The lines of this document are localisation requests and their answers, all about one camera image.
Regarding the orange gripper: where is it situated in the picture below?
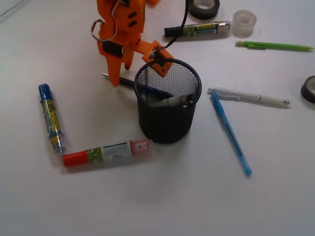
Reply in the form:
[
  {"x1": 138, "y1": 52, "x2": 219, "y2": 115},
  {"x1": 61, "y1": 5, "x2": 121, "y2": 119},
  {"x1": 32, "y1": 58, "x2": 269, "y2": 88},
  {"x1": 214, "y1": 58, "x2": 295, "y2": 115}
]
[{"x1": 96, "y1": 0, "x2": 173, "y2": 87}]

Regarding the dark blue ballpoint pen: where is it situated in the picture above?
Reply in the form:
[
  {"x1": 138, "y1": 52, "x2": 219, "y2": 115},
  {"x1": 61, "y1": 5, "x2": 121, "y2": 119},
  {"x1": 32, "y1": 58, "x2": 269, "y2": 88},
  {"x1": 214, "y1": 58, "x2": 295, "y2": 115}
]
[{"x1": 102, "y1": 73, "x2": 174, "y2": 98}]

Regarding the silver metal pen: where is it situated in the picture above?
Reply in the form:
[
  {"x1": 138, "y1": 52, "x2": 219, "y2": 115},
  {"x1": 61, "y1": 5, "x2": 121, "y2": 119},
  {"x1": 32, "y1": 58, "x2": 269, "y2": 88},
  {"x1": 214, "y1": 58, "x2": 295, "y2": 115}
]
[{"x1": 148, "y1": 94, "x2": 197, "y2": 108}]

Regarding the blue capped marker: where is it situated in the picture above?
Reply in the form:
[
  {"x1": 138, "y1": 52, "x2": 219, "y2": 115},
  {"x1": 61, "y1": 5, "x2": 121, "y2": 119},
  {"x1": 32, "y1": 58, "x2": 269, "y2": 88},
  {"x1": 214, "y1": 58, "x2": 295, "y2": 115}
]
[{"x1": 38, "y1": 84, "x2": 65, "y2": 153}]

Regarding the light blue pen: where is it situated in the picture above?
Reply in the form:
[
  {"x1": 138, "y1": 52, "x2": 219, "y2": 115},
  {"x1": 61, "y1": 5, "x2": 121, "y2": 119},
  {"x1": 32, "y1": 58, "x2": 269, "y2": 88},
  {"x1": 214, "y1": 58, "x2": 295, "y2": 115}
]
[{"x1": 209, "y1": 91, "x2": 252, "y2": 177}]

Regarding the white dotted pen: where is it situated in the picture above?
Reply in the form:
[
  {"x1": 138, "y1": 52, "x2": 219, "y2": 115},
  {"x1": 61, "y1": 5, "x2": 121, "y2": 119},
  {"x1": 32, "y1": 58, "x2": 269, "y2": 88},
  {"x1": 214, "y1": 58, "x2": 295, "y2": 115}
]
[{"x1": 208, "y1": 88, "x2": 291, "y2": 109}]

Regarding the green mechanical pencil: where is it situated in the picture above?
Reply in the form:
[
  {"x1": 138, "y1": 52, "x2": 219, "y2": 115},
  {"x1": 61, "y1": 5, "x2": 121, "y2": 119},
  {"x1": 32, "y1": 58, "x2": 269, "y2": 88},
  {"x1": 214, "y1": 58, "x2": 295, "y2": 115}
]
[{"x1": 235, "y1": 41, "x2": 314, "y2": 52}]

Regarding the black mesh pen holder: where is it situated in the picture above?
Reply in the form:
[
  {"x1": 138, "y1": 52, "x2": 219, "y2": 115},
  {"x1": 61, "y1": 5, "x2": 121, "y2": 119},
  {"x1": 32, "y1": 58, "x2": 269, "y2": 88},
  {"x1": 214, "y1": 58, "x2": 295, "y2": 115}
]
[{"x1": 134, "y1": 59, "x2": 202, "y2": 144}]

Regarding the black capped marker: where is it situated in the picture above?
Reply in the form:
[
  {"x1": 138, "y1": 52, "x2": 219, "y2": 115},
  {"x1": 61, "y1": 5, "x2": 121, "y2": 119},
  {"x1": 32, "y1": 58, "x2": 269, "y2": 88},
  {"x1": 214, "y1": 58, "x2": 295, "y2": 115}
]
[{"x1": 164, "y1": 21, "x2": 231, "y2": 37}]

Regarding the red capped marker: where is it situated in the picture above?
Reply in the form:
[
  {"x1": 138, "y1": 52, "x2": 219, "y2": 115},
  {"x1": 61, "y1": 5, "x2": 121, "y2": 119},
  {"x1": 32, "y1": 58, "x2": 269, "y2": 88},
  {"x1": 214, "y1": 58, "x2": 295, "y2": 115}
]
[{"x1": 63, "y1": 140, "x2": 153, "y2": 167}]

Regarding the clear tape roll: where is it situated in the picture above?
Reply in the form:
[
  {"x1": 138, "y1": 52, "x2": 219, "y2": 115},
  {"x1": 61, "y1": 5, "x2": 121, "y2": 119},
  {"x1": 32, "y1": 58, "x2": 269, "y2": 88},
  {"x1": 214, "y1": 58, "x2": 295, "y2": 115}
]
[{"x1": 232, "y1": 10, "x2": 257, "y2": 38}]

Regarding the black tape roll at edge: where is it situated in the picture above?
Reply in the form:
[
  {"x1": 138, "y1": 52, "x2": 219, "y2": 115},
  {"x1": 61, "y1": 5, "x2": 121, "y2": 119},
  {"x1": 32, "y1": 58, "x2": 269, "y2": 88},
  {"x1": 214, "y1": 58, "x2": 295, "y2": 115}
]
[{"x1": 300, "y1": 76, "x2": 315, "y2": 104}]

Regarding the black camera cable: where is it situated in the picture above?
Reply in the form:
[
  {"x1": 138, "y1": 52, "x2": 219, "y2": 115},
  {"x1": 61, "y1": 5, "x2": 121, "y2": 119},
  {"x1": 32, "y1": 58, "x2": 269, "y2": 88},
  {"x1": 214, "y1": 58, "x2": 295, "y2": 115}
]
[{"x1": 163, "y1": 0, "x2": 189, "y2": 50}]

